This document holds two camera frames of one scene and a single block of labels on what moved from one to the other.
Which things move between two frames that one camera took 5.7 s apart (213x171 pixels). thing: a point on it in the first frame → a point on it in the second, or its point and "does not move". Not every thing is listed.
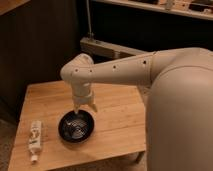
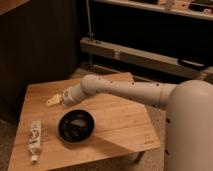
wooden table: x=118 y=125 does not move
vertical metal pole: x=90 y=33 does not move
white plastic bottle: x=34 y=139 does not move
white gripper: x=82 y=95 → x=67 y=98
